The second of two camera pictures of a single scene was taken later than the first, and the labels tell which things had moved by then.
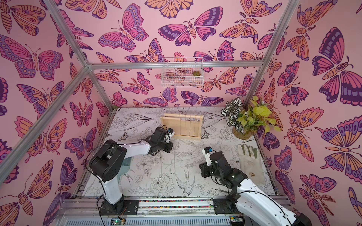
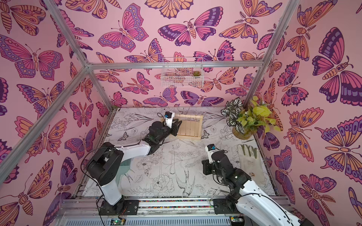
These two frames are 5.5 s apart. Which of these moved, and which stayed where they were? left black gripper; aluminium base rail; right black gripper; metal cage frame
Moved: left black gripper
Stayed: right black gripper; metal cage frame; aluminium base rail
